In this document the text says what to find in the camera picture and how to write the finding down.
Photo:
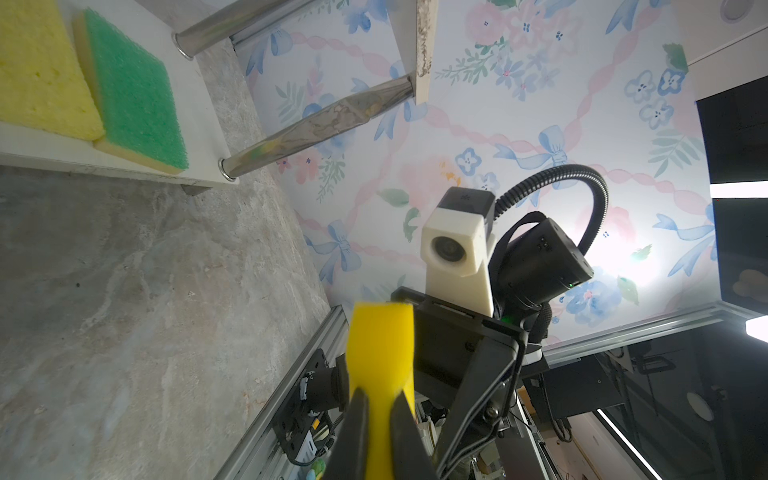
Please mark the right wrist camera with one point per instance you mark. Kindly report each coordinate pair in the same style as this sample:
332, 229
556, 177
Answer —
456, 246

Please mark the small yellow sponge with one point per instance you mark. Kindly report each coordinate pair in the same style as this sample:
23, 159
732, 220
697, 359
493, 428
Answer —
380, 361

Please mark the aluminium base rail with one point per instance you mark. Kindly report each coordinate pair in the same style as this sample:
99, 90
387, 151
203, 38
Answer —
297, 427

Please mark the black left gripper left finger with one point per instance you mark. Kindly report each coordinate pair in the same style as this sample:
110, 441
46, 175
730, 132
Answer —
348, 460

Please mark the light green sponge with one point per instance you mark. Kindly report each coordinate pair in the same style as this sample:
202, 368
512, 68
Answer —
132, 92

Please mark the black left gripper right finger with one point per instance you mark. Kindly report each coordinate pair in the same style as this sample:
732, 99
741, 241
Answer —
409, 457

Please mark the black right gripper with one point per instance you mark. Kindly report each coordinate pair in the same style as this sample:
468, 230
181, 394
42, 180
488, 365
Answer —
463, 358

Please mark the bright yellow porous sponge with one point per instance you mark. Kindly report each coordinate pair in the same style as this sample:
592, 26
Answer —
42, 84

